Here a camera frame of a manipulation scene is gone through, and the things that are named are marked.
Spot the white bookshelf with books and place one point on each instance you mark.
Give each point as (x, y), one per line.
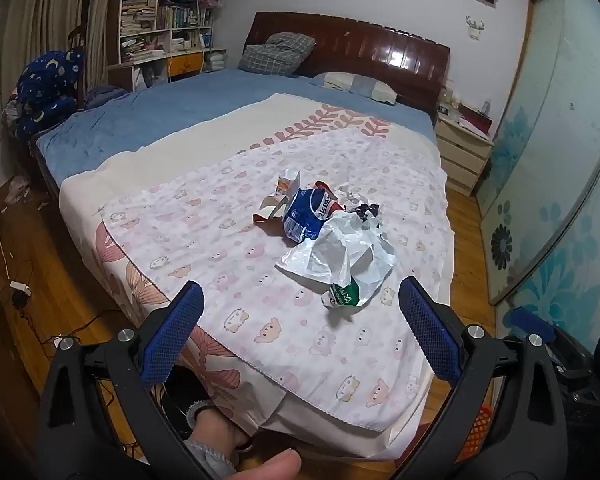
(165, 10)

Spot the red white paper bag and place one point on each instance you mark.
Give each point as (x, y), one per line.
(325, 188)

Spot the dark wooden headboard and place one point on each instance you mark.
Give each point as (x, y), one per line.
(380, 50)

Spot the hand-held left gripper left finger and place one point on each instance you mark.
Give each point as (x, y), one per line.
(180, 330)

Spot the deer head wall decoration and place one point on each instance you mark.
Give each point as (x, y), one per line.
(475, 29)

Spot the navy star print blanket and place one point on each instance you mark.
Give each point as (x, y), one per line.
(50, 90)

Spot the beige grey pillow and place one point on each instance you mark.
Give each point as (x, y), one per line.
(355, 85)

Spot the light wooden nightstand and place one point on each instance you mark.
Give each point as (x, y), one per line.
(462, 155)

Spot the flower print wardrobe door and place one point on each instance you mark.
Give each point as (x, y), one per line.
(555, 160)

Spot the crumpled white paper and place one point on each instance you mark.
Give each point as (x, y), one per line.
(17, 190)

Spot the blue bedsheet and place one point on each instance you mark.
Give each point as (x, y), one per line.
(180, 100)

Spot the beige curtain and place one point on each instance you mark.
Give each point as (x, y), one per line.
(45, 10)

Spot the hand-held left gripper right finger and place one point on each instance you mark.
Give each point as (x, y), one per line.
(430, 330)

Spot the orange plastic basket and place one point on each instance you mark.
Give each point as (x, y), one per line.
(480, 425)

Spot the black charger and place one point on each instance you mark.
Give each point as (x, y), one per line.
(20, 292)

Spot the white plastic bag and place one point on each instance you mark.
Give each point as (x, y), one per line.
(340, 255)

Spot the red cardboard box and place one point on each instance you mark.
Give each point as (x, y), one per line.
(264, 216)

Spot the crumpled white tissue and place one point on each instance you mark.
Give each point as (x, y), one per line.
(349, 193)

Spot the grey checked pillow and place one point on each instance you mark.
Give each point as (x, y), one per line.
(277, 52)

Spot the purple wrapper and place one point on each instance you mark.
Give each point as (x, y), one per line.
(367, 210)

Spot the blue snack packet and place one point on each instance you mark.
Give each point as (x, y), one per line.
(305, 212)

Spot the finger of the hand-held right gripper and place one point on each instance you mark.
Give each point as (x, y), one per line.
(530, 321)

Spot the small drink carton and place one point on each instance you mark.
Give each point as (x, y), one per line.
(287, 182)

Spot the person's left hand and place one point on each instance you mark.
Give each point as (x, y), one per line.
(265, 466)

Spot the flat red box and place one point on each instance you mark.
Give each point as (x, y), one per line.
(475, 120)

